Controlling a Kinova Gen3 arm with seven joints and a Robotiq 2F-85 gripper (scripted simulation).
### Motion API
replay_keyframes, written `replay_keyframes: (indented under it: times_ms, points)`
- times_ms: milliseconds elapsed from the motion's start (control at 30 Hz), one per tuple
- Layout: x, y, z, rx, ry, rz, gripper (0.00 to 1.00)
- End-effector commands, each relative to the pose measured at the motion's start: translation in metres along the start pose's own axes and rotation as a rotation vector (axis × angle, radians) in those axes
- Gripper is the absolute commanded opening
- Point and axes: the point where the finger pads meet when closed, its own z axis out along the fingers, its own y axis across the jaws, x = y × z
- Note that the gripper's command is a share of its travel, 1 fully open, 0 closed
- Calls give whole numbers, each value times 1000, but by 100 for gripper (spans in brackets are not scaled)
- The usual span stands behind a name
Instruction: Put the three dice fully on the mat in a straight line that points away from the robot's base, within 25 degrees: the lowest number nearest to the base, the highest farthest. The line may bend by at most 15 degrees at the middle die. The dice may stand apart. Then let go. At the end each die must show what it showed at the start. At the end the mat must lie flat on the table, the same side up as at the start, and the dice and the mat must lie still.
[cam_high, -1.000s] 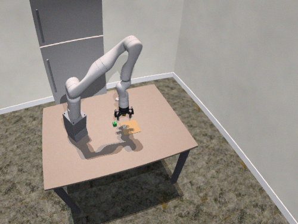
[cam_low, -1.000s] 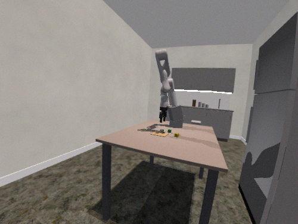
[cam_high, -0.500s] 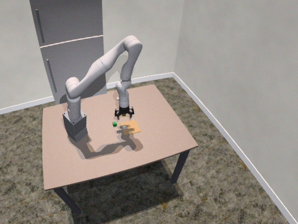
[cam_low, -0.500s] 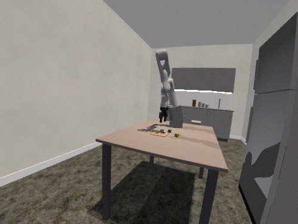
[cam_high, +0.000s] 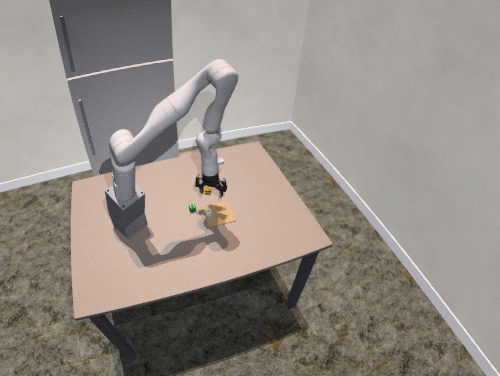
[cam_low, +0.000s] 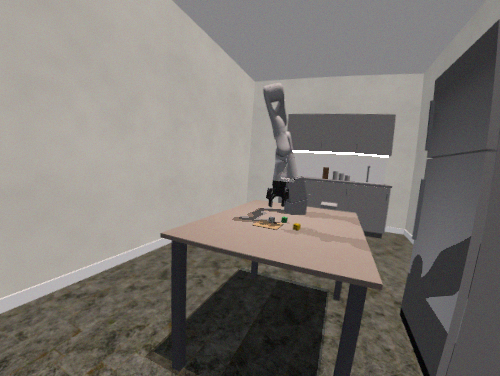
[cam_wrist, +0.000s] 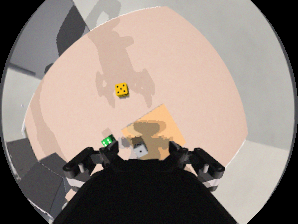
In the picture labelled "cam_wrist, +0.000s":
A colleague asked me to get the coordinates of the orange flat mat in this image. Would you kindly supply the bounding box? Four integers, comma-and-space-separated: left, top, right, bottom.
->
121, 104, 186, 160

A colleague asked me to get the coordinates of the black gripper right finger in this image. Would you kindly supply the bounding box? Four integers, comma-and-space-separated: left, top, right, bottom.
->
153, 141, 225, 192

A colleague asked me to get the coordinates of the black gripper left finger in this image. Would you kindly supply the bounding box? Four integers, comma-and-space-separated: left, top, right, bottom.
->
63, 140, 134, 192

